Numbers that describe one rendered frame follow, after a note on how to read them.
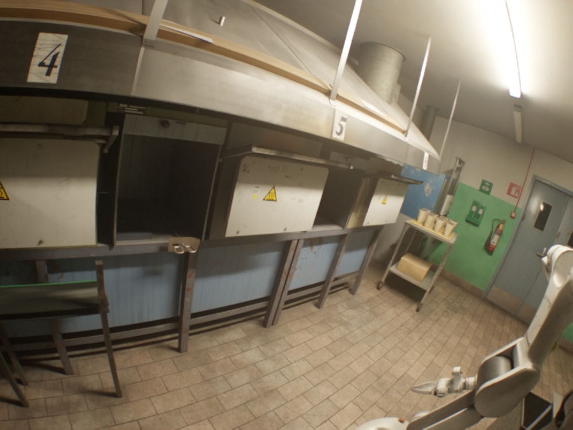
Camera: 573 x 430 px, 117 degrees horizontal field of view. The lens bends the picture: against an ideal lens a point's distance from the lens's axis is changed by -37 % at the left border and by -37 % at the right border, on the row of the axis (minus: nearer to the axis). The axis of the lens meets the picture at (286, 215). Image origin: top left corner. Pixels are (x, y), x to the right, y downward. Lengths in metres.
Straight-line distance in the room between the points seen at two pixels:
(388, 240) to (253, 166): 3.18
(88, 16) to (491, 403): 1.64
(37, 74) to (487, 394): 1.56
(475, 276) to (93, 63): 4.96
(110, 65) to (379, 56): 2.24
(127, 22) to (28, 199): 0.67
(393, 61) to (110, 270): 2.62
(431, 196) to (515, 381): 3.26
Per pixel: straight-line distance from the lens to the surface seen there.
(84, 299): 1.31
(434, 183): 3.95
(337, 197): 2.31
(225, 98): 0.96
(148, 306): 1.67
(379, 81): 2.61
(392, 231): 4.18
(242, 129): 1.37
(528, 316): 5.06
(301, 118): 1.17
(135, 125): 1.16
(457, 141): 4.97
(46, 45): 0.89
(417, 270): 3.40
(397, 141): 1.91
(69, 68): 0.86
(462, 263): 4.91
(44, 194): 1.10
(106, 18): 0.93
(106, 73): 0.86
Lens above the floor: 1.50
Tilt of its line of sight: 17 degrees down
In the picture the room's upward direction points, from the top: 16 degrees clockwise
